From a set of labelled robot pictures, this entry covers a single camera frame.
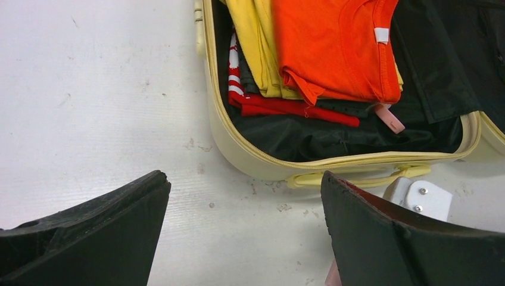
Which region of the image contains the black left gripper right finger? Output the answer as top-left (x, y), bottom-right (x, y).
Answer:
top-left (320, 171), bottom-right (504, 285)

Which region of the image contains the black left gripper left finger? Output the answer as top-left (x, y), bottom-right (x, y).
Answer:
top-left (1, 170), bottom-right (171, 285)

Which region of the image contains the pink square sponge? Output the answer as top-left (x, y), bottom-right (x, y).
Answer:
top-left (324, 260), bottom-right (342, 286)

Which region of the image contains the red printed t-shirt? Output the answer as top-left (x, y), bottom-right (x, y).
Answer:
top-left (227, 32), bottom-right (360, 127)

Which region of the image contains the orange t-shirt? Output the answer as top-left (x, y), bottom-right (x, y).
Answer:
top-left (271, 0), bottom-right (401, 105)

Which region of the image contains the yellow suitcase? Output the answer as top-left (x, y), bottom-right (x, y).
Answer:
top-left (194, 1), bottom-right (504, 188)

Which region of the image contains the yellow t-shirt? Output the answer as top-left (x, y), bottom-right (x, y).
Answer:
top-left (225, 1), bottom-right (402, 100)

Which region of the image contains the dark grey dotted cloth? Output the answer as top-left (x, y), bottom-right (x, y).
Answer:
top-left (237, 43), bottom-right (374, 119)

